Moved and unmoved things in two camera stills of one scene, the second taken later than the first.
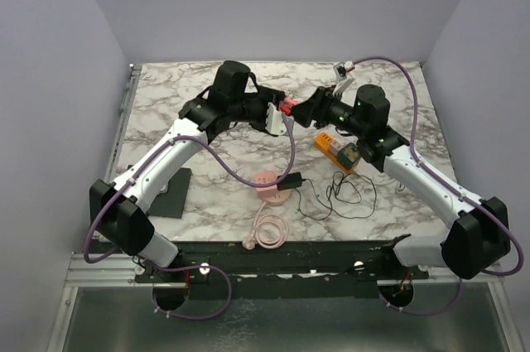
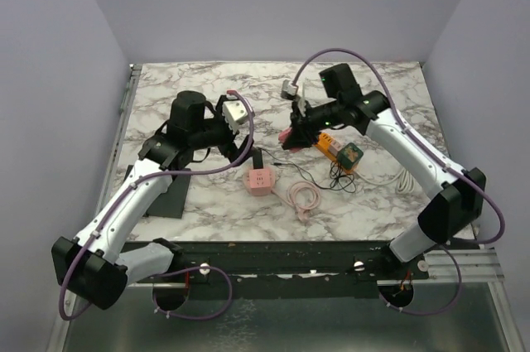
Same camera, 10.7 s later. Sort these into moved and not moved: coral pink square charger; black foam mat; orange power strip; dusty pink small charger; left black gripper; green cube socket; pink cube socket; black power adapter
Moved: coral pink square charger; pink cube socket; left black gripper; black power adapter
Not moved: green cube socket; dusty pink small charger; orange power strip; black foam mat
